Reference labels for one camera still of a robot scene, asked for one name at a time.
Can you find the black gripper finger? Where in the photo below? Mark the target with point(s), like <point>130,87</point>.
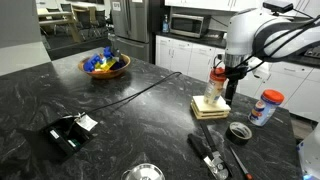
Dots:
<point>230,97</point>

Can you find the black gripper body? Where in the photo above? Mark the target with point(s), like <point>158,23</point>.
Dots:
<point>236,72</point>

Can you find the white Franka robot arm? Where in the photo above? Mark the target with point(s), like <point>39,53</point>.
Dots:
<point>243,30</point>

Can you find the creamer bottle with white label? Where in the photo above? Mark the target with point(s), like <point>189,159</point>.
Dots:
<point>213,88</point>

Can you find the light wooden coaster stack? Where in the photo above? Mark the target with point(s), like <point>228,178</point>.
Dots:
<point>208,110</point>

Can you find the creamer bottle with blue label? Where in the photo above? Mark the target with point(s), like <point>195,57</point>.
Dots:
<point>263,110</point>

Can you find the black tape roll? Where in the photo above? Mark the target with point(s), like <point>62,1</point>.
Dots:
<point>233,135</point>

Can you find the screwdriver with orange tip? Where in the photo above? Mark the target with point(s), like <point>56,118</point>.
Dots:
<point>240,163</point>

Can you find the stainless steel microwave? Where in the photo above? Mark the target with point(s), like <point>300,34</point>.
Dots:
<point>186,25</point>

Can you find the white upper kitchen cabinets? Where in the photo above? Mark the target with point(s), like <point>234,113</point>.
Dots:
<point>206,4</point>

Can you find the blue soap bottle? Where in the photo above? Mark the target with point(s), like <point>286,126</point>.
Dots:
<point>165,25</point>

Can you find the stainless steel refrigerator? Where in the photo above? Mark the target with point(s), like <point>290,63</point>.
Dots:
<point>133,23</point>

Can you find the dark navy toy block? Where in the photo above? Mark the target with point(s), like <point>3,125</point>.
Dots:
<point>117,65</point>

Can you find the brown wooden bowl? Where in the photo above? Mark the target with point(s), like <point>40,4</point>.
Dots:
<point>106,74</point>

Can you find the yellow toy block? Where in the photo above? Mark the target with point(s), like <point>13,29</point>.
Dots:
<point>106,65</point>

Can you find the small blue toy piece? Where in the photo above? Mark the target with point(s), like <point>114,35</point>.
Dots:
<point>107,52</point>

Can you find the white paper on refrigerator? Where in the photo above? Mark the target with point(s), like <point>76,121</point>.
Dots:
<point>116,6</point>

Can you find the large blue toy block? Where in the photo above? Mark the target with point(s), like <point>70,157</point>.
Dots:
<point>91,63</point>

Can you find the black office chair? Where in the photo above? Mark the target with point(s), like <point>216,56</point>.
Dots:
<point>100,20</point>
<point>84,20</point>

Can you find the white paper tag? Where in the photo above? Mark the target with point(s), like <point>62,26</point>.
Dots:
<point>87,122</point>

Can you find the black pop-up outlet box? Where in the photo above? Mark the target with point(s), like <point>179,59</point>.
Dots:
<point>63,140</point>

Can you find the light wooden office table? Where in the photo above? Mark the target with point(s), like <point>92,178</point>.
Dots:
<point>56,18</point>

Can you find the black camera on mount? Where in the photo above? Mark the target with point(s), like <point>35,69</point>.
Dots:
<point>277,6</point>

